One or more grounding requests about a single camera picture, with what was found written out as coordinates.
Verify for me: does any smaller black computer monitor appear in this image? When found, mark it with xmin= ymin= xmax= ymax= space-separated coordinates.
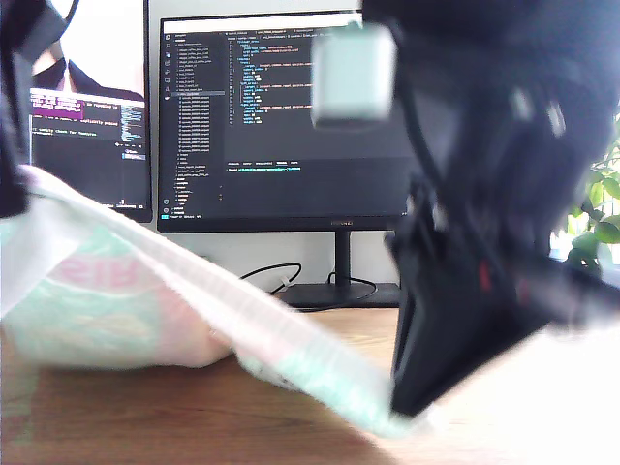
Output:
xmin=26 ymin=0 xmax=154 ymax=224

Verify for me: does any large black computer monitor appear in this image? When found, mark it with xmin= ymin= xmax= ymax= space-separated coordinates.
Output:
xmin=157 ymin=9 xmax=419 ymax=311

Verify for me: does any potted green leafy plant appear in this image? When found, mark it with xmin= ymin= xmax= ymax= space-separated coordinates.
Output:
xmin=564 ymin=138 xmax=620 ymax=272

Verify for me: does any black usb cable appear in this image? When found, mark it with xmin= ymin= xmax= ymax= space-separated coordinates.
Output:
xmin=239 ymin=261 xmax=304 ymax=296

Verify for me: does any thin black coiled cable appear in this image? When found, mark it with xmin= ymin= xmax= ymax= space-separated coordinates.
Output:
xmin=326 ymin=269 xmax=377 ymax=297

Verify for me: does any pale green pink tea towel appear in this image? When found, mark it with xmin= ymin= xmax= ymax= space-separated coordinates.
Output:
xmin=0 ymin=163 xmax=620 ymax=465

